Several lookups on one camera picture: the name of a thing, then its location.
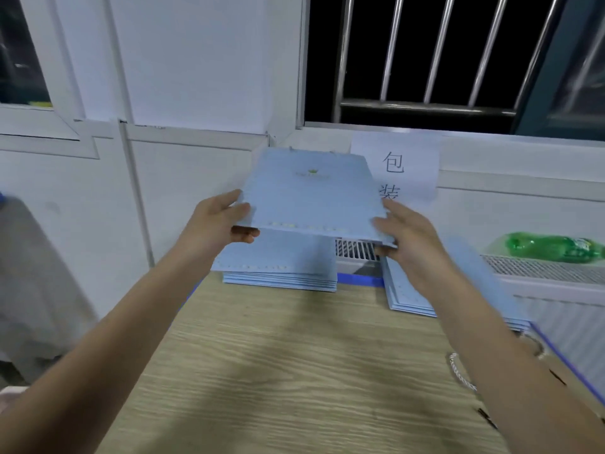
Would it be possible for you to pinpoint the person's right hand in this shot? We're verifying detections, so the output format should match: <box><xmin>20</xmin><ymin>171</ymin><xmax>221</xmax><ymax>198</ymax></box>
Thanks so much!
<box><xmin>371</xmin><ymin>196</ymin><xmax>457</xmax><ymax>296</ymax></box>

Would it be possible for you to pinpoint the person's left hand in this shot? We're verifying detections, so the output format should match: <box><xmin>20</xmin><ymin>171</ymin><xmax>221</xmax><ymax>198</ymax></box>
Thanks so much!
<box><xmin>178</xmin><ymin>189</ymin><xmax>262</xmax><ymax>272</ymax></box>

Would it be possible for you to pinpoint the stack of finished blue bags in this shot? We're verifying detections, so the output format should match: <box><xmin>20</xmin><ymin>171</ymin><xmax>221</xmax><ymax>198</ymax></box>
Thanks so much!
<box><xmin>212</xmin><ymin>230</ymin><xmax>340</xmax><ymax>274</ymax></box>

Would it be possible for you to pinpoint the stack of blue paper bags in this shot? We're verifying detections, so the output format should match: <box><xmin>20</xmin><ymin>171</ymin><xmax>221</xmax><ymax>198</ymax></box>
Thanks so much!
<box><xmin>381</xmin><ymin>231</ymin><xmax>533</xmax><ymax>335</ymax></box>

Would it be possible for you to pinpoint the pile of white twisted ropes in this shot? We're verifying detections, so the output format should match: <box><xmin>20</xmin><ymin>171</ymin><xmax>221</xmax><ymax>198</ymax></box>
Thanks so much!
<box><xmin>446</xmin><ymin>349</ymin><xmax>502</xmax><ymax>431</ymax></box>

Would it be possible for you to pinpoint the person's left forearm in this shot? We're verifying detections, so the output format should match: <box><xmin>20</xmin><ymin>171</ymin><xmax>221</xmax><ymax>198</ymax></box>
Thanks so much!
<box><xmin>0</xmin><ymin>250</ymin><xmax>214</xmax><ymax>454</ymax></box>

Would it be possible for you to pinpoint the white paper sign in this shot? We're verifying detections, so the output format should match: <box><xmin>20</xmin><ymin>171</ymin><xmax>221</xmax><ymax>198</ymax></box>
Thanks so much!
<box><xmin>350</xmin><ymin>132</ymin><xmax>442</xmax><ymax>206</ymax></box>

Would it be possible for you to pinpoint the green plastic bottle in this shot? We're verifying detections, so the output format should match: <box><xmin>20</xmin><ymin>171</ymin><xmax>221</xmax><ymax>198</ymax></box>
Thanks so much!
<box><xmin>504</xmin><ymin>231</ymin><xmax>605</xmax><ymax>265</ymax></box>

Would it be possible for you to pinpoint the metal window grille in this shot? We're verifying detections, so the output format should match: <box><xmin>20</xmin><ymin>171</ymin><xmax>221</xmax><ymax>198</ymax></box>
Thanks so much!
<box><xmin>304</xmin><ymin>0</ymin><xmax>568</xmax><ymax>134</ymax></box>

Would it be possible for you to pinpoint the blue-edged wooden desk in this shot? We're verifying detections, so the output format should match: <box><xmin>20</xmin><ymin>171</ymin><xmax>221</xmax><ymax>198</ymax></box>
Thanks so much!
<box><xmin>95</xmin><ymin>269</ymin><xmax>605</xmax><ymax>454</ymax></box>

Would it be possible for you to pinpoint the white framed window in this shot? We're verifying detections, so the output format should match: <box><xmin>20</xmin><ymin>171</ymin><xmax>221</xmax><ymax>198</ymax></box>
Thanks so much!
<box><xmin>0</xmin><ymin>0</ymin><xmax>100</xmax><ymax>160</ymax></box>

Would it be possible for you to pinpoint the teal framed sliding window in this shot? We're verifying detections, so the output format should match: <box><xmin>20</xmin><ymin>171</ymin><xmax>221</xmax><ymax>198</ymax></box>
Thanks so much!
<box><xmin>515</xmin><ymin>0</ymin><xmax>605</xmax><ymax>144</ymax></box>

